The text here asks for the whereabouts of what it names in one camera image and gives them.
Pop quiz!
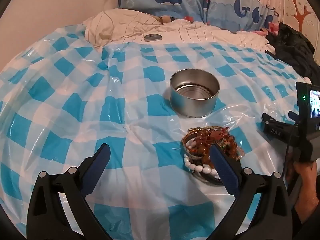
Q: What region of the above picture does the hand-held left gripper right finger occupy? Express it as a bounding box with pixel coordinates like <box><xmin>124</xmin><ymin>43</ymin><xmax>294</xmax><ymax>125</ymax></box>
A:
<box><xmin>207</xmin><ymin>145</ymin><xmax>294</xmax><ymax>240</ymax></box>

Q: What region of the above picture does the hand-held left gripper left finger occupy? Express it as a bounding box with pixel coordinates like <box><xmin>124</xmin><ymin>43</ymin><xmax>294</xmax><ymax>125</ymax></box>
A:
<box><xmin>27</xmin><ymin>143</ymin><xmax>112</xmax><ymax>240</ymax></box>

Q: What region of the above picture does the white bead bracelet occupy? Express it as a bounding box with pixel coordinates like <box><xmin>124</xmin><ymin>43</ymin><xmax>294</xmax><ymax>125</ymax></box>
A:
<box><xmin>183</xmin><ymin>140</ymin><xmax>219</xmax><ymax>176</ymax></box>

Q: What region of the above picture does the thin gold bangle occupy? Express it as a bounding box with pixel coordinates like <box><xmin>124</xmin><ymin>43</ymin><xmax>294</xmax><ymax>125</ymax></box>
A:
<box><xmin>182</xmin><ymin>126</ymin><xmax>229</xmax><ymax>155</ymax></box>

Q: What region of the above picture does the round metal tin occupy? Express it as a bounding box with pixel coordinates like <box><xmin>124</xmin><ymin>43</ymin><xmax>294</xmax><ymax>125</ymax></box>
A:
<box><xmin>170</xmin><ymin>69</ymin><xmax>220</xmax><ymax>118</ymax></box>

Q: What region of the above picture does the person's right forearm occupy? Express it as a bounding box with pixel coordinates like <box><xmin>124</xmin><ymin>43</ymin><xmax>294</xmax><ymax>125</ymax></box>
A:
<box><xmin>293</xmin><ymin>192</ymin><xmax>320</xmax><ymax>235</ymax></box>

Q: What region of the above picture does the person's right hand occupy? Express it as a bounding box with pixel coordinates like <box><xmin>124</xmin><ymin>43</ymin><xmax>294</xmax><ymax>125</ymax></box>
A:
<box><xmin>285</xmin><ymin>152</ymin><xmax>319</xmax><ymax>205</ymax></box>

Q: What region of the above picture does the black garment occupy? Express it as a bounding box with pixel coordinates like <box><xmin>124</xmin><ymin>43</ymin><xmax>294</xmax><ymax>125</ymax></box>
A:
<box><xmin>265</xmin><ymin>22</ymin><xmax>320</xmax><ymax>83</ymax></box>

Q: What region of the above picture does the blue white checkered plastic sheet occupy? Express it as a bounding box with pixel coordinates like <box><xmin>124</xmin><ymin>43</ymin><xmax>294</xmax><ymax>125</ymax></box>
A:
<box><xmin>0</xmin><ymin>24</ymin><xmax>318</xmax><ymax>240</ymax></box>

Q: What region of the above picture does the pink cloth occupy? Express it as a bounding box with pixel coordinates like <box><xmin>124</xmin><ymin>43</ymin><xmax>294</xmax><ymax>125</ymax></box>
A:
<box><xmin>260</xmin><ymin>22</ymin><xmax>279</xmax><ymax>37</ymax></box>

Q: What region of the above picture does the round metal tin lid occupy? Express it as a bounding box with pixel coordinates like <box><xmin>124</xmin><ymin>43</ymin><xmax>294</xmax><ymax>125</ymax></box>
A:
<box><xmin>144</xmin><ymin>33</ymin><xmax>162</xmax><ymax>42</ymax></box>

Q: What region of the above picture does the white quilt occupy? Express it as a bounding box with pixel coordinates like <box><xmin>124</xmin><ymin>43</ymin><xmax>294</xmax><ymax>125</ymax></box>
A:
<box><xmin>84</xmin><ymin>8</ymin><xmax>269</xmax><ymax>53</ymax></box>

